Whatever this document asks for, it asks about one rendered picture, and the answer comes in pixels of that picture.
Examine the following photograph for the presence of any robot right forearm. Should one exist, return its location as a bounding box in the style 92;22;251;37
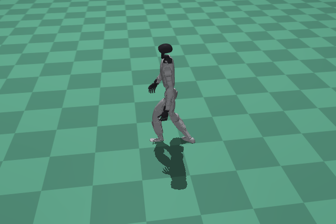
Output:
156;73;162;83

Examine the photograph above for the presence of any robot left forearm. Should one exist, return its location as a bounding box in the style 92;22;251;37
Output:
165;89;173;111

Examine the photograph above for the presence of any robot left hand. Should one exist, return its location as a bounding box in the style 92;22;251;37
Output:
158;106;169;121

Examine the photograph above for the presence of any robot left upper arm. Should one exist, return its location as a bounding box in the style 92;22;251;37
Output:
164;67;174;91

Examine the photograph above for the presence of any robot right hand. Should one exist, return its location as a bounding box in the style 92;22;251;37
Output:
148;79;159;93

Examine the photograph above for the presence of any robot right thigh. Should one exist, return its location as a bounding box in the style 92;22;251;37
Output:
168;91;179;122

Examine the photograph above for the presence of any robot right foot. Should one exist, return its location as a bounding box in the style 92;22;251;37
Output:
182;136;195;143

